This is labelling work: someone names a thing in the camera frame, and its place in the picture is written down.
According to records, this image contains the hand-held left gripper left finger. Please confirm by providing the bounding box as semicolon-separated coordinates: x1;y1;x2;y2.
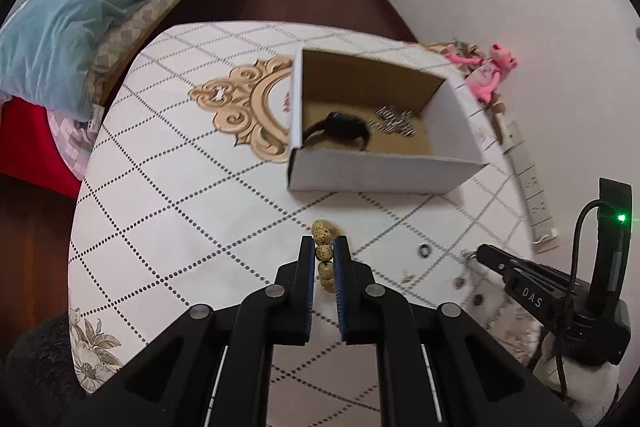
65;236;317;427

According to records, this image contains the white patterned tablecloth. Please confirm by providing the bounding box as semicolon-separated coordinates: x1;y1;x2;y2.
67;21;552;427

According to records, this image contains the purple checked cloth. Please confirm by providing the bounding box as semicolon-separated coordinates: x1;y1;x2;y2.
47;109;100;181

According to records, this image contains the person's right hand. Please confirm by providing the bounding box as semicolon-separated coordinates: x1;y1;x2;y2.
533;332;621;418

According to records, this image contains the red cloth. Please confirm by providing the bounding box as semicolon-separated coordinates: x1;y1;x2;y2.
0;99;85;198

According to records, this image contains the black cable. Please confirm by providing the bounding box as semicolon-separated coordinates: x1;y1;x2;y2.
530;200;618;403

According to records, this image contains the black wristwatch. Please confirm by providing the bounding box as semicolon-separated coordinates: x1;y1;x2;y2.
302;111;374;153

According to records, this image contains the beige patterned mattress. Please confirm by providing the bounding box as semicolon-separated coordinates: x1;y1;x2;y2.
89;0;262;108

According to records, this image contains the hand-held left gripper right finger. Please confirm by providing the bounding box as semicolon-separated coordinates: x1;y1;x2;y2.
333;235;584;427

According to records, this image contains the white power strip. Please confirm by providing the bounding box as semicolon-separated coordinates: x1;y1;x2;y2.
504;121;561;254

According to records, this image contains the silver chain bracelet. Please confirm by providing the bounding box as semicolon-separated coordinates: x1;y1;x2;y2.
369;105;419;138

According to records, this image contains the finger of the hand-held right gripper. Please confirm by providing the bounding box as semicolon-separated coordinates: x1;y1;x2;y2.
475;244;576;324

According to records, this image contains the small wooden piece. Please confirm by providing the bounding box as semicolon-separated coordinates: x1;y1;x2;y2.
487;99;507;144

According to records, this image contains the light blue quilt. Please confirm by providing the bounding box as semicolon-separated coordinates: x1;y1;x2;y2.
0;0;234;124

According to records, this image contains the dark fluffy cloth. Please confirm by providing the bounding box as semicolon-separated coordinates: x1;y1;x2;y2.
0;311;103;427

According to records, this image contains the speckled bead bracelet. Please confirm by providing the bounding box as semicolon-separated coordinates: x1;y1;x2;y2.
311;219;352;294

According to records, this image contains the white cardboard box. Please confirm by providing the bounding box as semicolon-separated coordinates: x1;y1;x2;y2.
286;47;489;196

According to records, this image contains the silver pendant necklace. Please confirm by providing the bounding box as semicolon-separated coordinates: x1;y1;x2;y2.
452;249;482;291

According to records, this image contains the pink plush toy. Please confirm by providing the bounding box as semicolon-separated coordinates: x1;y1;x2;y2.
442;41;519;104

